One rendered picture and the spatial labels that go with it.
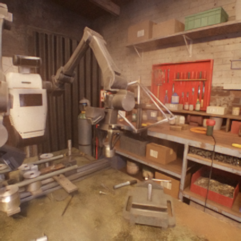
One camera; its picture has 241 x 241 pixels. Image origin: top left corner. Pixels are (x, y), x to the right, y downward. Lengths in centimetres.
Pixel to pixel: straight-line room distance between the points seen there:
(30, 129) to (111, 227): 86
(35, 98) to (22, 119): 15
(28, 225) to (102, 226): 19
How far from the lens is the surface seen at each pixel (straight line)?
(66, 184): 61
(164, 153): 184
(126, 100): 56
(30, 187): 60
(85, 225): 52
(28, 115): 118
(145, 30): 263
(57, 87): 130
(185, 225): 54
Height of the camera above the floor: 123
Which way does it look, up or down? 10 degrees down
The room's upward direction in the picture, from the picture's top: 1 degrees clockwise
